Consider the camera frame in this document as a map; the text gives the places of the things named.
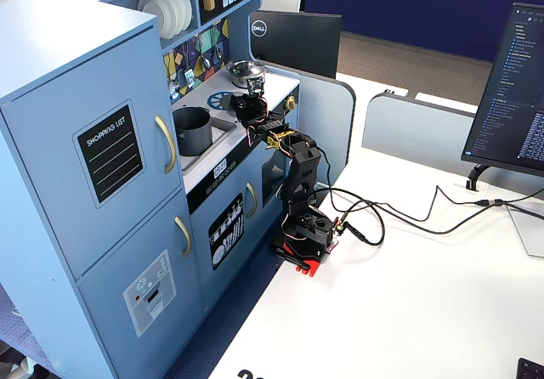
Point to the black shopping list chalkboard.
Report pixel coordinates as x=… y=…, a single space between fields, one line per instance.
x=109 y=154

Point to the blue toy play kitchen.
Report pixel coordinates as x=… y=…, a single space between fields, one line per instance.
x=64 y=56

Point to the gray desk divider panel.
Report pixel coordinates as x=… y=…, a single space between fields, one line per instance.
x=416 y=132

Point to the steel ladle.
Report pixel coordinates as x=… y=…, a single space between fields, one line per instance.
x=205 y=62

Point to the steel slotted spatula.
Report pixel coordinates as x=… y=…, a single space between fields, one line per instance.
x=190 y=77

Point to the blue dishwasher door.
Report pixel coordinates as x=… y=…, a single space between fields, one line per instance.
x=212 y=209

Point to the black Dell monitor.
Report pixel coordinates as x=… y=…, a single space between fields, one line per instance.
x=297 y=43

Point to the white toy plate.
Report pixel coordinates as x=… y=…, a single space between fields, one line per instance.
x=188 y=7
x=175 y=9
x=153 y=13

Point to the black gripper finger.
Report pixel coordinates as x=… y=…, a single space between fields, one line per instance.
x=245 y=97
x=235 y=106

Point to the monitor showing code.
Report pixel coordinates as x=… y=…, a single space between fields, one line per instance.
x=510 y=90

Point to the gray toy sink basin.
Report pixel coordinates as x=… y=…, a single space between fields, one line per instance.
x=223 y=130

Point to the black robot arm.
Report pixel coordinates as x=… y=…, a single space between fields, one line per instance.
x=302 y=171

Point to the blue oven door with window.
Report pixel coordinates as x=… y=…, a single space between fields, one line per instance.
x=272 y=179

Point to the gray rounded desk divider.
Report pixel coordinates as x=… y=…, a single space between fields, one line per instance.
x=327 y=120

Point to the shiny steel pot with lid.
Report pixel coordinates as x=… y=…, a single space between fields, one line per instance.
x=244 y=72

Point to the blue freezer door with dispenser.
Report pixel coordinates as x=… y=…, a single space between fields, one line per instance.
x=106 y=294

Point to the gold stove knob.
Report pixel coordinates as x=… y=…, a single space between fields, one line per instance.
x=291 y=103

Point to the blue fridge door with chalkboard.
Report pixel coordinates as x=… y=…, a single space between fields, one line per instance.
x=42 y=162

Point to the steel slotted skimmer spoon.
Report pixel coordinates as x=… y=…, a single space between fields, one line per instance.
x=173 y=90

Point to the small wrist camera board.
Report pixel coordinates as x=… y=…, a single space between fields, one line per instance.
x=256 y=84

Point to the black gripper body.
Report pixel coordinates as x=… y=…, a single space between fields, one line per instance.
x=241 y=103

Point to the black keyboard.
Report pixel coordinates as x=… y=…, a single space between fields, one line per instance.
x=531 y=369

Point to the digital clock display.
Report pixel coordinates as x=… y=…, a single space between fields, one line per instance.
x=220 y=168

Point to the gray monitor foot plate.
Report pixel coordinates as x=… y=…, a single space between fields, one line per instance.
x=529 y=230

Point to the gray toy cooking pot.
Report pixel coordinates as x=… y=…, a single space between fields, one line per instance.
x=195 y=137

